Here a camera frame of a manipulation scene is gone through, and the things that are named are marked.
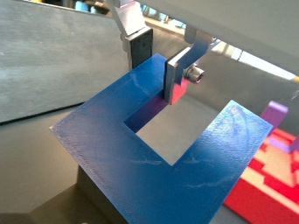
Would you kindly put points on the black-padded gripper left finger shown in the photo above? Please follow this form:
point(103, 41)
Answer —
point(136, 34)

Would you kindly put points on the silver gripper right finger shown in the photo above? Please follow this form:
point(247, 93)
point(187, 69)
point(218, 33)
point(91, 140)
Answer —
point(180, 70)

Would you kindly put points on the blue U-shaped block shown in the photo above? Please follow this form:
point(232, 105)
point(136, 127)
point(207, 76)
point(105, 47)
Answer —
point(154, 191)

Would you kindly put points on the black angle fixture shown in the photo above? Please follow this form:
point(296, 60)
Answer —
point(79, 205)

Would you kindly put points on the purple small block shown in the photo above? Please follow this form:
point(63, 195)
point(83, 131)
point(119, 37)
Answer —
point(274, 115)

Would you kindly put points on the red puzzle base block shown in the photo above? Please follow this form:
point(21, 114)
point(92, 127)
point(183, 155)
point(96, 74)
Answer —
point(264, 197)

